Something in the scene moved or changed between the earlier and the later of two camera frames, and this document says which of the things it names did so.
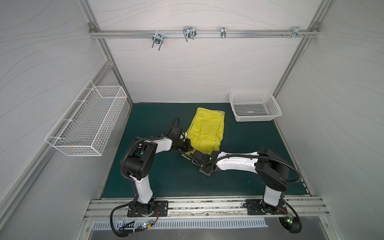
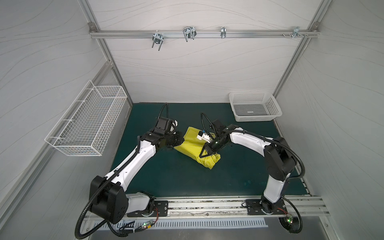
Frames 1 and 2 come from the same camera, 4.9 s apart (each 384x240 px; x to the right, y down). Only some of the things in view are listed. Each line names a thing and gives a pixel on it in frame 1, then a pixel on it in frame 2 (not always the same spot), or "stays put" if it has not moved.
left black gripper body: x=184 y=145 to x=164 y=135
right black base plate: x=254 y=207 stays put
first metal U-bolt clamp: x=157 y=38 stays put
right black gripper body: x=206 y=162 to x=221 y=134
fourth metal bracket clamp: x=296 y=32 stays put
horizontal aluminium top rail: x=203 y=34 stays put
